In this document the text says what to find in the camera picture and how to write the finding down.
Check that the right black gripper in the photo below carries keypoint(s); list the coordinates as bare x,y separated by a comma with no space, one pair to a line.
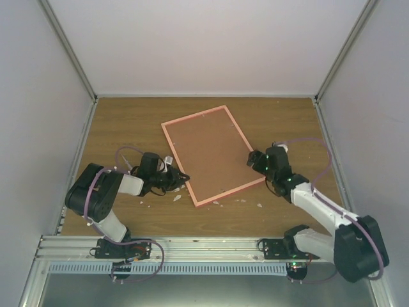
252,160

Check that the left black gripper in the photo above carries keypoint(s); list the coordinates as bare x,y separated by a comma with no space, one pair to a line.
175,181

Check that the pink photo frame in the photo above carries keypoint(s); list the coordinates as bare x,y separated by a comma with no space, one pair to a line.
210,147

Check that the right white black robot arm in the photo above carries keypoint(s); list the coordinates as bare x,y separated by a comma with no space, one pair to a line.
353,244

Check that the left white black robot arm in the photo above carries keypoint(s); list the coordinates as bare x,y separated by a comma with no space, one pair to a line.
93,194

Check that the white debris pile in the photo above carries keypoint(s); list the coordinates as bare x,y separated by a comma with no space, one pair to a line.
177,193

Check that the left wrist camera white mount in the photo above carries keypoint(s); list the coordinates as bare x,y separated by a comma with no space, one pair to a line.
166,163

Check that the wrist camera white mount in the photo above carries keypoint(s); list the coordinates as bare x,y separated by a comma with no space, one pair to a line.
281,145
166,163

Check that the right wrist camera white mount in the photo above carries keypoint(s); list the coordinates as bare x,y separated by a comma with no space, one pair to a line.
281,145

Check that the grey slotted cable duct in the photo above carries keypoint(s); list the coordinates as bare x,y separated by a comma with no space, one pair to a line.
147,268

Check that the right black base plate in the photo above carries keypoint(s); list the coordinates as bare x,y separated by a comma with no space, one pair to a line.
275,249

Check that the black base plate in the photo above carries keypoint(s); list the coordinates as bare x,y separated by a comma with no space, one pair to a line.
275,249
107,250

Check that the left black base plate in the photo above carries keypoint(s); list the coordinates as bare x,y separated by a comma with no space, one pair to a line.
107,250

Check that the aluminium front rail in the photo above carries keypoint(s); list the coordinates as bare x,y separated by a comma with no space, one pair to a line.
176,249

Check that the left aluminium corner post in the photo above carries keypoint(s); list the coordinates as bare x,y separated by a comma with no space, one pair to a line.
67,47

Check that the aluminium corner post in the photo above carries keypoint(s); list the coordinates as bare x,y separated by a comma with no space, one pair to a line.
358,26
67,47

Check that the right aluminium corner post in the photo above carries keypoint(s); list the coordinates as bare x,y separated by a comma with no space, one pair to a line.
358,26

